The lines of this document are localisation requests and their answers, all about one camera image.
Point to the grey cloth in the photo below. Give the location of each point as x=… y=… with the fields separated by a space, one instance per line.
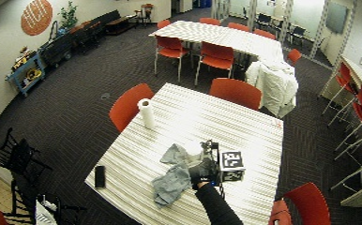
x=174 y=179

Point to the white cube with black markers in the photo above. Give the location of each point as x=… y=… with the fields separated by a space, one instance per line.
x=232 y=165

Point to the white paper towel roll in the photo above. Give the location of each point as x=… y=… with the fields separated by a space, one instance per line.
x=147 y=114

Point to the black phone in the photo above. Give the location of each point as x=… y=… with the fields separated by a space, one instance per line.
x=100 y=176

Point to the red chair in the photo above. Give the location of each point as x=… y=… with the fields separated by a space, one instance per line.
x=171 y=47
x=128 y=106
x=236 y=92
x=266 y=33
x=280 y=214
x=210 y=21
x=238 y=26
x=311 y=204
x=218 y=56
x=295 y=56
x=163 y=23

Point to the small dark floor object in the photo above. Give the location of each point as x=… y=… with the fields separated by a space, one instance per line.
x=106 y=96

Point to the white crumpled sheet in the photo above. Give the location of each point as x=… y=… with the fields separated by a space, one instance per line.
x=275 y=84

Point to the black folding chair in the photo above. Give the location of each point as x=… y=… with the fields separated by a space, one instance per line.
x=54 y=209
x=19 y=161

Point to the white bag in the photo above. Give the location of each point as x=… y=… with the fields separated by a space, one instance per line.
x=45 y=215

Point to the white striped table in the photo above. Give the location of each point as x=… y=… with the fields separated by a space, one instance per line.
x=227 y=37

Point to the blue utility cart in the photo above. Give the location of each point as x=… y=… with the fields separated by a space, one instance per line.
x=26 y=74

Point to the black wagon cart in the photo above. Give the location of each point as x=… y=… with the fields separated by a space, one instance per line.
x=59 y=47

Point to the wooden chair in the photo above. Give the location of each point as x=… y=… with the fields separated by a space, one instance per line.
x=146 y=12

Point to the black bench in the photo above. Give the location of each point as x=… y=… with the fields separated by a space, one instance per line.
x=106 y=21

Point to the green potted plant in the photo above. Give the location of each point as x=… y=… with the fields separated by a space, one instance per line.
x=69 y=15

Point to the black glove camera mount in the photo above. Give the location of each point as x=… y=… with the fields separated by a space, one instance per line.
x=211 y=149

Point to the dark wall board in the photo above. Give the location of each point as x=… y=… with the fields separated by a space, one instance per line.
x=337 y=16

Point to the round orange wall sign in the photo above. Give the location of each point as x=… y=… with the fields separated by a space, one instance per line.
x=37 y=16

